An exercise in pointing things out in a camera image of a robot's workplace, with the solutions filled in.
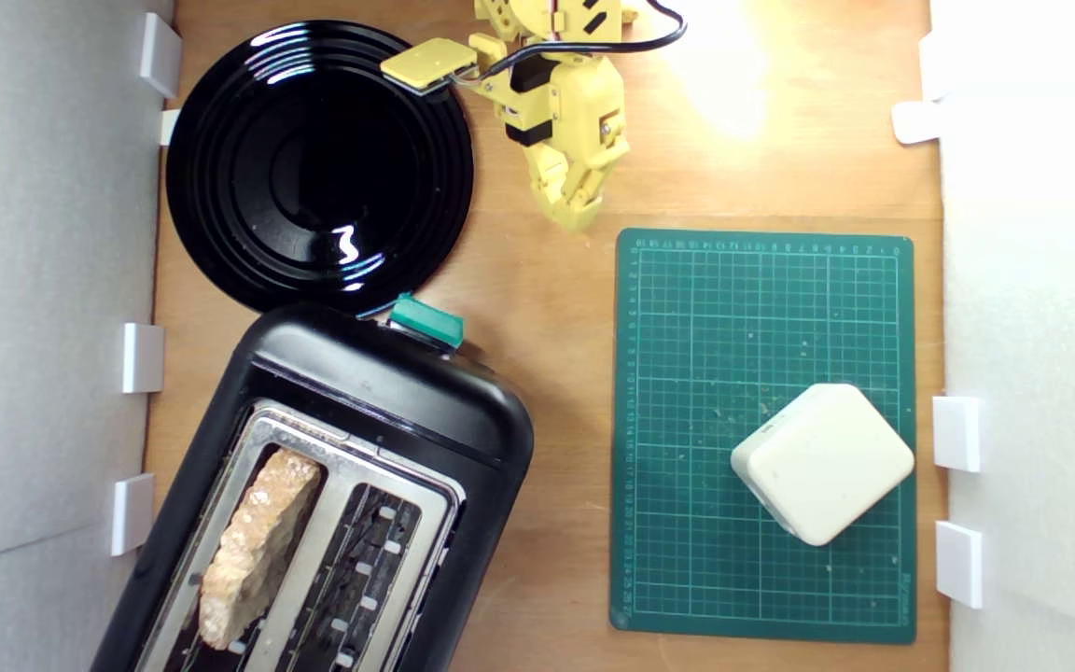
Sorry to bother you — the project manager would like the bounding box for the brown bread slice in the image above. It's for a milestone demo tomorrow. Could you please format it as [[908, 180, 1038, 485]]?
[[197, 448, 324, 651]]

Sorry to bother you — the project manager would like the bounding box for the green toaster lever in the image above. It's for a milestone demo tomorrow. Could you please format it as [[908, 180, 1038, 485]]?
[[386, 292, 466, 351]]

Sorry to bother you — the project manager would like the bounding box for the black two-slot toaster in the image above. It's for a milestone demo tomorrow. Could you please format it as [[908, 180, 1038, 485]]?
[[90, 301, 536, 672]]

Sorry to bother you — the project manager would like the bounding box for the black plate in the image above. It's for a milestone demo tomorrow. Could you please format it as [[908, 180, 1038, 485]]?
[[166, 21, 475, 316]]

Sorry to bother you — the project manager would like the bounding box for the green cutting mat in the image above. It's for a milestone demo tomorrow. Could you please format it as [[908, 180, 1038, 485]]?
[[609, 228, 917, 645]]

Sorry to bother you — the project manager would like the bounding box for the white block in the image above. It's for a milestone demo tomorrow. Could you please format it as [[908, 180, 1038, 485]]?
[[730, 383, 915, 548]]

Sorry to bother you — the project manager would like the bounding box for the black cable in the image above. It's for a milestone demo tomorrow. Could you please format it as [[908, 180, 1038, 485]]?
[[482, 0, 688, 83]]

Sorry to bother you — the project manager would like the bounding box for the yellow wrist camera mount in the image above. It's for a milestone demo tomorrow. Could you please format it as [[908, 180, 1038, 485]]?
[[379, 37, 482, 97]]

